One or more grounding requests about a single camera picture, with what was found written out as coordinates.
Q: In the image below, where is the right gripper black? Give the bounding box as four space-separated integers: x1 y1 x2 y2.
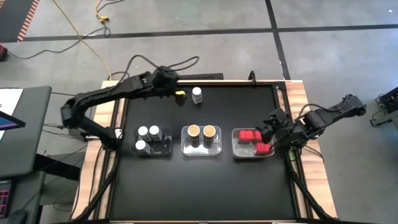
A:
255 108 300 147

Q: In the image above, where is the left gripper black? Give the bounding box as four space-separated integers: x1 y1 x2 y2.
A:
153 66 188 107

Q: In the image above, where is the white-lid glass spice jar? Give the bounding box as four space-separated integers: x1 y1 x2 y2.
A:
134 139 152 156
148 125 163 142
192 86 203 105
137 125 150 142

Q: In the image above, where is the tan-lid glass spice jar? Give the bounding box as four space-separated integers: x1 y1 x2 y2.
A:
187 124 201 147
202 124 217 147

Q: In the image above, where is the white plastic bin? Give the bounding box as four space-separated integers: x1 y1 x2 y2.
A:
231 128 275 159

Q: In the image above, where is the black flat bar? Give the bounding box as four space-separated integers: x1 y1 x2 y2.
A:
177 73 225 82

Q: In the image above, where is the smoky clear plastic bin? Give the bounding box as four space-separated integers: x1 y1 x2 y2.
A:
130 125 174 157

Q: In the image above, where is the black table mat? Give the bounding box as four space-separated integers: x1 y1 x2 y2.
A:
109 83 297 221

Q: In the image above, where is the grey side desk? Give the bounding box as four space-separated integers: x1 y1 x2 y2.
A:
0 86 53 180

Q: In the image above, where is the white paper sheet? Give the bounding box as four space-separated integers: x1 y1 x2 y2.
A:
0 88 24 116

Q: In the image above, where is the tablet with lit screen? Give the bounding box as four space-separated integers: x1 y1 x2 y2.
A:
0 110 27 132

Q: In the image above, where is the black floor mat striped edge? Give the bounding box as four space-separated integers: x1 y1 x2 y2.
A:
0 0 41 43

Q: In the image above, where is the backlit keyboard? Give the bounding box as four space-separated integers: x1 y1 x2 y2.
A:
0 179 14 219

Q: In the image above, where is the black metal table frame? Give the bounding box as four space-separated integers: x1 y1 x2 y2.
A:
71 70 340 224

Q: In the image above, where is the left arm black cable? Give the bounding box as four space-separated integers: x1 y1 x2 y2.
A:
118 54 200 85

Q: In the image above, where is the black cable loop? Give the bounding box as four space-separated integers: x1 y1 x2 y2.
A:
110 71 131 82

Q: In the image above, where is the long yellow floor cable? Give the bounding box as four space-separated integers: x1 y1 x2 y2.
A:
51 0 113 81

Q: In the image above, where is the yellow cable with plug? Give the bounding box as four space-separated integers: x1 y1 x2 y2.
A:
94 0 126 24

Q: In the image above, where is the black equipment with cables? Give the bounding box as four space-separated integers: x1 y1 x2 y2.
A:
369 86 398 129

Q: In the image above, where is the long black floor cable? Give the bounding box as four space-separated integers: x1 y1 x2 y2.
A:
7 25 112 60

